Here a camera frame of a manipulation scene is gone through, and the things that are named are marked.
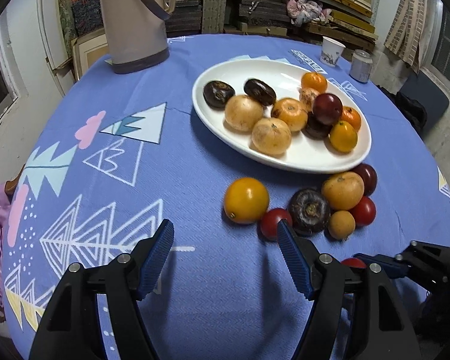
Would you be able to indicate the window grille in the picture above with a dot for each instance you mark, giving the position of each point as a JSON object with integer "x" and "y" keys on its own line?
{"x": 448, "y": 48}

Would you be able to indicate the shelf with wooden boards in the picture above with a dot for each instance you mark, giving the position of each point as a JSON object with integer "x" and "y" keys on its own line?
{"x": 255, "y": 11}

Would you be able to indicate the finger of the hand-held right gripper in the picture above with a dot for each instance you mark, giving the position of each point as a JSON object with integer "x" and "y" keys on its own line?
{"x": 392, "y": 268}
{"x": 435, "y": 255}

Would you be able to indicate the pink crumpled cloth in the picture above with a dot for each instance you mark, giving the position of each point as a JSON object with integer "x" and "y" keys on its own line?
{"x": 307, "y": 9}

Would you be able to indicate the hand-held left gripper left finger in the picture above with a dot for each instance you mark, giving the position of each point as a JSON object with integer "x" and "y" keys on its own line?
{"x": 153, "y": 266}

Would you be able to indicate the dark red plum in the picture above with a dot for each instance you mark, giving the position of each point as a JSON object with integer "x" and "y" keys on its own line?
{"x": 368, "y": 178}
{"x": 327, "y": 108}

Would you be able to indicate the red tomato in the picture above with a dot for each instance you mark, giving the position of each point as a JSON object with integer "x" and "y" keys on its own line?
{"x": 272, "y": 225}
{"x": 363, "y": 212}
{"x": 350, "y": 263}

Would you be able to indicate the white round plate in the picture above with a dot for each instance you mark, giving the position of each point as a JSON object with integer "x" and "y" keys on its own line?
{"x": 285, "y": 71}

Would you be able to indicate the brown-spotted orange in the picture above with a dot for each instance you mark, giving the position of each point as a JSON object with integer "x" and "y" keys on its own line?
{"x": 290, "y": 114}

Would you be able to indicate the blue patterned tablecloth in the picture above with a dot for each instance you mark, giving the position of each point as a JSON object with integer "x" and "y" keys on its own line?
{"x": 172, "y": 180}

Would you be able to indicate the beige thermos jug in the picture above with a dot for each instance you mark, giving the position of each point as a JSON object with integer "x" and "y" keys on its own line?
{"x": 131, "y": 33}

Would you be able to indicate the tan-orange round fruit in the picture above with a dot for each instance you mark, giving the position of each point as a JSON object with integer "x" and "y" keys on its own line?
{"x": 342, "y": 190}

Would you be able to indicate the yellow-orange citrus fruit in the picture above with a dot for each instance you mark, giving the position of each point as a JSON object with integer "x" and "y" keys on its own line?
{"x": 343, "y": 136}

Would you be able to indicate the small tan longan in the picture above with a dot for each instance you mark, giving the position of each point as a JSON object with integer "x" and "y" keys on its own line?
{"x": 341, "y": 225}

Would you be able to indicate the tan round pear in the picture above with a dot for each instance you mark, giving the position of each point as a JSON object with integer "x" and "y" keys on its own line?
{"x": 271, "y": 136}
{"x": 243, "y": 113}

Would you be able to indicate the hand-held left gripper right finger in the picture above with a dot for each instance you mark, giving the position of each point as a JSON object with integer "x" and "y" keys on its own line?
{"x": 294, "y": 258}

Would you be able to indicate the white paper cup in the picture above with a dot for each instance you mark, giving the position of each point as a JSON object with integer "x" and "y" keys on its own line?
{"x": 332, "y": 52}

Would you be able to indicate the dark blue chair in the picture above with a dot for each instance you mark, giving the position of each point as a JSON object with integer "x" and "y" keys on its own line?
{"x": 423, "y": 97}

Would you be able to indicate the checkered hanging cloth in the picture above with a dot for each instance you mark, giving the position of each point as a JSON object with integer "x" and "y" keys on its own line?
{"x": 410, "y": 26}

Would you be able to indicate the large yellow-orange round fruit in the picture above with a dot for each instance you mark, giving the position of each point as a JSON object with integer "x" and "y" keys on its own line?
{"x": 246, "y": 200}

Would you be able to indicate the small peach-coloured fruit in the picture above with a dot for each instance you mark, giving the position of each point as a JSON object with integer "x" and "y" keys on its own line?
{"x": 307, "y": 97}

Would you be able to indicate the silver drink can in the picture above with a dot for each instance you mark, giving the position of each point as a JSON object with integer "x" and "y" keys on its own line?
{"x": 360, "y": 67}

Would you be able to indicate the small orange tangerine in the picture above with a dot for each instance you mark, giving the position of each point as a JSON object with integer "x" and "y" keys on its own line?
{"x": 352, "y": 118}
{"x": 314, "y": 82}

